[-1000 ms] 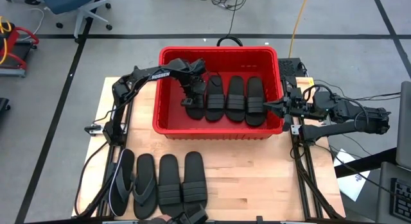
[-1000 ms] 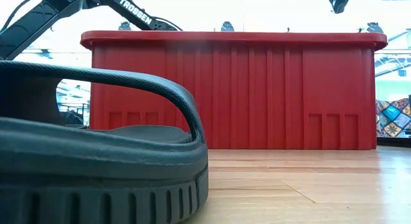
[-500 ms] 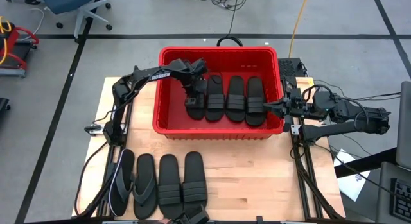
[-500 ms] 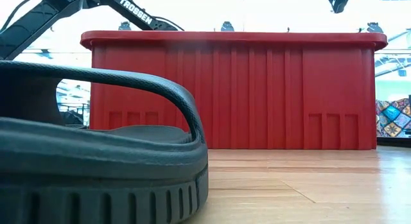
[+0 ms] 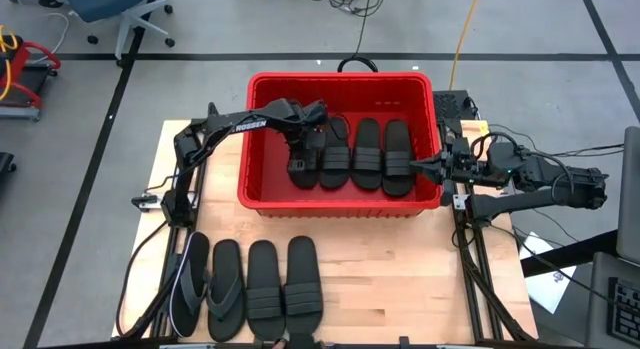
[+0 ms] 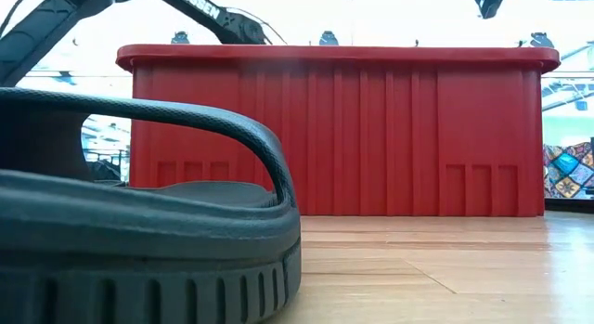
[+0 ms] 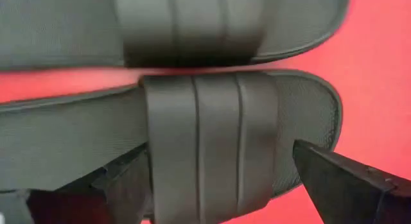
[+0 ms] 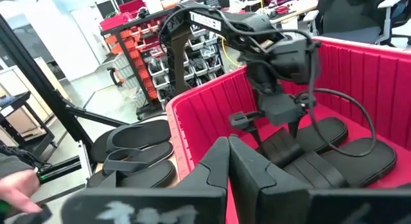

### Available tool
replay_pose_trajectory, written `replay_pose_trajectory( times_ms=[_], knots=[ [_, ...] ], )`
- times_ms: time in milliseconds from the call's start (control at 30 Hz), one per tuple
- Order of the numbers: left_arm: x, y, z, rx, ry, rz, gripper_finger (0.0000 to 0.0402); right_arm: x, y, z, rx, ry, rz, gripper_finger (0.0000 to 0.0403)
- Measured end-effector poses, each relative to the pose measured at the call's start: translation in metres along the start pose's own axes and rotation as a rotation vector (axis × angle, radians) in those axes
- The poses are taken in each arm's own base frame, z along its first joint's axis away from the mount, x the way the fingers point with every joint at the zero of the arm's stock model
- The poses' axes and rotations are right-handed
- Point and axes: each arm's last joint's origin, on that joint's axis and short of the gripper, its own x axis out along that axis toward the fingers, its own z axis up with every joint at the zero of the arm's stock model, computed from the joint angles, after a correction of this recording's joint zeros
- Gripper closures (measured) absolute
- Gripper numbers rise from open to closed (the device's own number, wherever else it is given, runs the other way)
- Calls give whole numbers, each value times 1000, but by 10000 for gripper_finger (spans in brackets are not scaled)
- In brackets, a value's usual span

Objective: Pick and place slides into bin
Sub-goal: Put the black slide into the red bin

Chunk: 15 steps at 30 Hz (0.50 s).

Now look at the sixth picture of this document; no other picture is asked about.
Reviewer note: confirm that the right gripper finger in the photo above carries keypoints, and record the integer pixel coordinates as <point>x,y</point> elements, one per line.
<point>488,1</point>

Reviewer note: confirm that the red plastic bin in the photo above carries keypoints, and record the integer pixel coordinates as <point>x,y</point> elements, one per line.
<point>371,138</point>

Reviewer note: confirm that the black slide sandal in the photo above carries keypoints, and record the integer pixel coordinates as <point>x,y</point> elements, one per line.
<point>139,231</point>

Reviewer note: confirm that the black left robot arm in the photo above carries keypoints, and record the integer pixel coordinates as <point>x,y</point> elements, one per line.
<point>42,27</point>

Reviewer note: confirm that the dark dome fixture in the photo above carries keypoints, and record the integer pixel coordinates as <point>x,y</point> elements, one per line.
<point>180,37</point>
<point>328,38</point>
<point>541,39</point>

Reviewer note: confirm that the colourful patchwork cloth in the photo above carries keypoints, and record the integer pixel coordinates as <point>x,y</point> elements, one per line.
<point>568,171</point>

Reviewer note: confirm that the black railing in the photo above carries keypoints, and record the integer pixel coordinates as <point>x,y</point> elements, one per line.
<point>107,151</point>

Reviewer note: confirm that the dark covered mound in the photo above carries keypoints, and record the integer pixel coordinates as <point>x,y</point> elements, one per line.
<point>109,172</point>

